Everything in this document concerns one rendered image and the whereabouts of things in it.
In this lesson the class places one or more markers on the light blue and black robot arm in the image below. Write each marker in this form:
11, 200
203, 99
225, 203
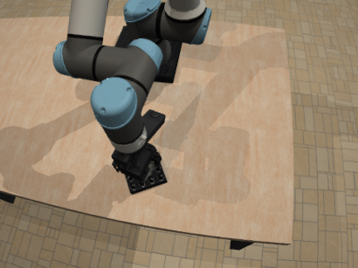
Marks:
114, 102

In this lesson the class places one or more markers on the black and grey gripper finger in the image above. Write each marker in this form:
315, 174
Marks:
154, 163

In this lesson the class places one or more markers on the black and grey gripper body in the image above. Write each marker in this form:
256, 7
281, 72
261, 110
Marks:
136, 167

